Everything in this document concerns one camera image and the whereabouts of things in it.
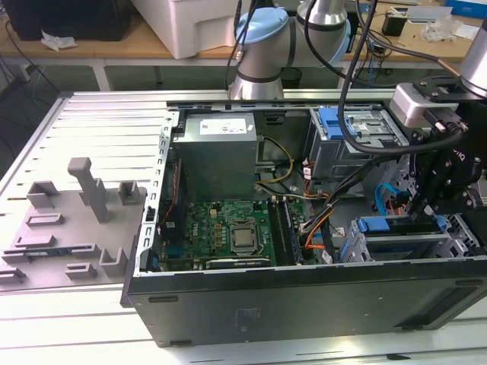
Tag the metal disk bay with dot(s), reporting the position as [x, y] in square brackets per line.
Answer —
[403, 238]

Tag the metal optical drive cage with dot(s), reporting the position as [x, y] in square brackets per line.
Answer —
[331, 159]

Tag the small black cube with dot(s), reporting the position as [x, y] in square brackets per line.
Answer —
[393, 24]

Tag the blue cardboard box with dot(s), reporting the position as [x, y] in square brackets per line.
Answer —
[468, 7]

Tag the grey parts rack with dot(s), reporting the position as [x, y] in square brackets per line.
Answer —
[76, 235]

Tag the black graphics card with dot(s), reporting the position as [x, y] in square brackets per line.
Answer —
[236, 263]

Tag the grey power supply unit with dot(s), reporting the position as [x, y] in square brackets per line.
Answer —
[217, 167]

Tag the blue plastic drive latch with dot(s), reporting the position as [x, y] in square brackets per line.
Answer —
[331, 123]

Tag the black PC case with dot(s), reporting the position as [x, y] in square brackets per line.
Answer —
[304, 304]

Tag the green motherboard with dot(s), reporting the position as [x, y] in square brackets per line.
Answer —
[205, 228]

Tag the hard disk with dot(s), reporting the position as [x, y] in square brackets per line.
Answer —
[374, 224]

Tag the crumpled white paper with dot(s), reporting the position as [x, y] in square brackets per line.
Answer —
[59, 41]

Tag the pale grey flat box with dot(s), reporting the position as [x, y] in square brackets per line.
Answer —
[422, 13]

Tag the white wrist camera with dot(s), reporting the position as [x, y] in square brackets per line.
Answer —
[409, 102]

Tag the CPU socket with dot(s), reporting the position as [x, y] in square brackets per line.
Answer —
[243, 225]

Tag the large black box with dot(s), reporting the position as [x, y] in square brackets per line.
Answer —
[76, 19]

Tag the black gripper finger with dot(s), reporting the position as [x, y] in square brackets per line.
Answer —
[456, 199]
[428, 175]

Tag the clear plastic bags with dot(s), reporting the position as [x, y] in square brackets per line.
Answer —
[441, 28]

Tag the black case fan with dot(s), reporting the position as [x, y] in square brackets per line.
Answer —
[173, 213]

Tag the large white box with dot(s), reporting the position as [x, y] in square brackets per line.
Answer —
[182, 26]

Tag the silver CPU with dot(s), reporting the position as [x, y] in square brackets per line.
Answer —
[244, 238]

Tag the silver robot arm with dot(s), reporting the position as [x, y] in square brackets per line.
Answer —
[262, 49]

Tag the RAM stick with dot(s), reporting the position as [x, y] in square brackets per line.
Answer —
[49, 252]
[293, 232]
[277, 232]

